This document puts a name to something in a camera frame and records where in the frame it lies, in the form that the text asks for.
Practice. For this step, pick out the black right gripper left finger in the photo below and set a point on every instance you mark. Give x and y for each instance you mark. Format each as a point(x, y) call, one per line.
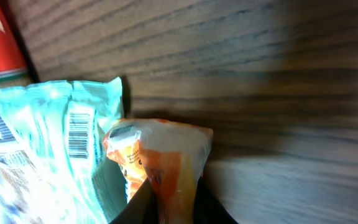
point(142, 208)

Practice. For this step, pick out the red white small packet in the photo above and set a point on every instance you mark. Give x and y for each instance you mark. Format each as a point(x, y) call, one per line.
point(169, 155)

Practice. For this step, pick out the teal snack packet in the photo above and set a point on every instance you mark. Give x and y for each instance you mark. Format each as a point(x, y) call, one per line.
point(53, 165)

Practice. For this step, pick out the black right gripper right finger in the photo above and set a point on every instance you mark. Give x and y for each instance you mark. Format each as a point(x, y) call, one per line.
point(208, 209)

